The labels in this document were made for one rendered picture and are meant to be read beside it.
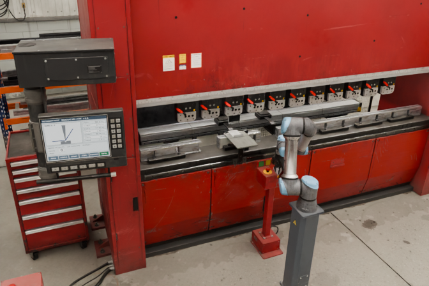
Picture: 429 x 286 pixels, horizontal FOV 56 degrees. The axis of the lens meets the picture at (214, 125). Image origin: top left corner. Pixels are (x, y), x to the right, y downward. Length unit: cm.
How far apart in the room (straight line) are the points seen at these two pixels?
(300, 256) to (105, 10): 213
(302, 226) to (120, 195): 133
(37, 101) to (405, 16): 309
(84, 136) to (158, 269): 157
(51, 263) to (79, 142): 162
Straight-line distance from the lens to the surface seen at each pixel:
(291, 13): 332
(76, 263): 376
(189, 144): 331
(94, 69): 227
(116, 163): 248
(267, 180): 328
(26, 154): 336
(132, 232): 333
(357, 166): 424
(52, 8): 703
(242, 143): 326
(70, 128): 238
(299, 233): 303
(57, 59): 227
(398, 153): 454
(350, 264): 382
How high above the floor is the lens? 249
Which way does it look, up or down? 25 degrees down
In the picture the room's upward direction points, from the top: 1 degrees clockwise
